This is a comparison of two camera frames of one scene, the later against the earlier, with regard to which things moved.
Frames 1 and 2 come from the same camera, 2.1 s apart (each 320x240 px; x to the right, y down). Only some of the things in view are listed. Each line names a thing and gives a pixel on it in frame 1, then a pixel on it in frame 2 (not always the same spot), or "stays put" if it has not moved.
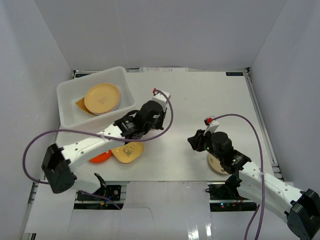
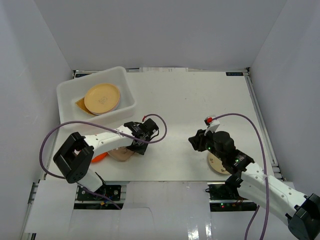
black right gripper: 196,141 stays put
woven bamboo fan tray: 81,104 stays put
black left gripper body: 161,119 -> 139,146
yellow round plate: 101,98 stays put
